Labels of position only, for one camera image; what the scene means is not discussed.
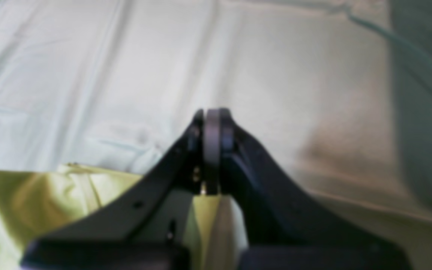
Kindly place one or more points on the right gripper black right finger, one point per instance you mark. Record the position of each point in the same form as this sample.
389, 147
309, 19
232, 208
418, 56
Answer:
286, 228

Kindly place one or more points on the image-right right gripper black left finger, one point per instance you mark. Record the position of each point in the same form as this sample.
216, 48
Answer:
141, 230

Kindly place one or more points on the light green T-shirt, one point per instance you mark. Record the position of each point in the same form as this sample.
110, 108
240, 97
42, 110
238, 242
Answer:
34, 203

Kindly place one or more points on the grey-green table cloth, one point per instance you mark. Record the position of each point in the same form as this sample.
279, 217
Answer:
338, 91

